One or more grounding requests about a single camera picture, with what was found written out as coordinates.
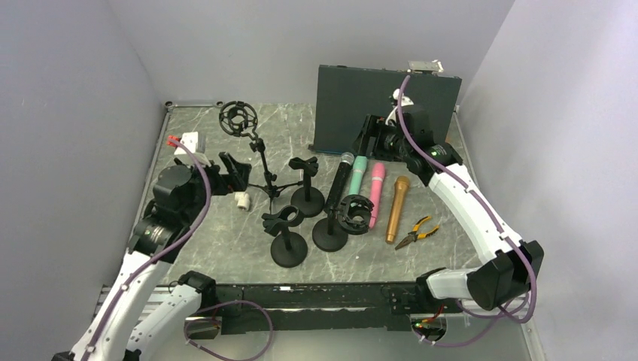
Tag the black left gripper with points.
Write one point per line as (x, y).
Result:
(237, 178)

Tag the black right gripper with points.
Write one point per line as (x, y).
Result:
(375, 126)

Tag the mint green microphone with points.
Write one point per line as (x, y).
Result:
(358, 170)

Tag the pink microphone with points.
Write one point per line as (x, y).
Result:
(378, 175)

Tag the gold condenser microphone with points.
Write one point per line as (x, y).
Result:
(401, 187)

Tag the black tripod shock-mount stand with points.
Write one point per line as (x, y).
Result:
(239, 119)

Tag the black pink-mic desk stand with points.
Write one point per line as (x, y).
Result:
(308, 199)

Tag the black clip desk stand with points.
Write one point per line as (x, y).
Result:
(288, 249)

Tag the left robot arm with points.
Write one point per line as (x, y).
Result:
(181, 198)

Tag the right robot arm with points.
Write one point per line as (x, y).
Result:
(509, 264)

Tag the white plastic connector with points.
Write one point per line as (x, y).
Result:
(243, 201)

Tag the dark green upright board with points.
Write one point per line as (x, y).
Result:
(347, 95)

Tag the metal clamp behind board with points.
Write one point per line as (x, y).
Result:
(425, 67)

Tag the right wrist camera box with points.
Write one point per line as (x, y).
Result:
(391, 118)

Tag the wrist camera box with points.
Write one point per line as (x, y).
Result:
(391, 118)
(195, 143)

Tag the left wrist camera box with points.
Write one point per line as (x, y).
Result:
(195, 143)

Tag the black shock-mount desk stand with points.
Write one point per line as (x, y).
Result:
(351, 216)

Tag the yellow-handled pliers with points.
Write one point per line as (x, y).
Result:
(416, 234)

